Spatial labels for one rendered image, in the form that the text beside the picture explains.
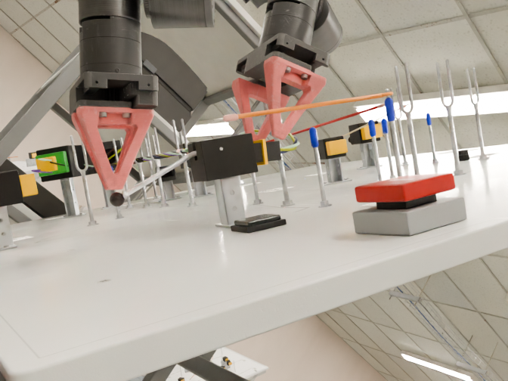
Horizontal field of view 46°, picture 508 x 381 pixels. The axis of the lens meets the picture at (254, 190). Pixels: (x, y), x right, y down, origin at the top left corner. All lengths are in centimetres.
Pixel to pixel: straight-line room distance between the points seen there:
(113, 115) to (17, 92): 771
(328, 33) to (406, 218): 39
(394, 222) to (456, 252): 5
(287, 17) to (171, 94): 108
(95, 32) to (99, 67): 3
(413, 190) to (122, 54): 29
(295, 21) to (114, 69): 21
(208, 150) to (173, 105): 113
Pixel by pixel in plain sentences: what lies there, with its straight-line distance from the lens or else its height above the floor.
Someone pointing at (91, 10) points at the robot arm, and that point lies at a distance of 59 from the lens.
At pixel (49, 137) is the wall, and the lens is 834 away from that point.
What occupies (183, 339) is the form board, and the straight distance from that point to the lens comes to 29.
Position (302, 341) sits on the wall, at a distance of 1085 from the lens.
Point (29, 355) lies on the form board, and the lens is 29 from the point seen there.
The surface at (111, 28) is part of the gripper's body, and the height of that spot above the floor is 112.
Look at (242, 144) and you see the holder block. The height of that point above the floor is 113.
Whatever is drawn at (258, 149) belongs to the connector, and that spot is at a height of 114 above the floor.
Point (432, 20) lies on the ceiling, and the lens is 368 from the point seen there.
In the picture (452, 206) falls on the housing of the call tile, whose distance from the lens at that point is 44.
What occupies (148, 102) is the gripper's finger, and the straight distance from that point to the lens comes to 55.
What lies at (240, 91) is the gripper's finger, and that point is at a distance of 68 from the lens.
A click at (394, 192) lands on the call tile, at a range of 41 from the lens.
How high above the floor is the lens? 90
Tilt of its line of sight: 19 degrees up
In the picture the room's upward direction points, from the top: 34 degrees clockwise
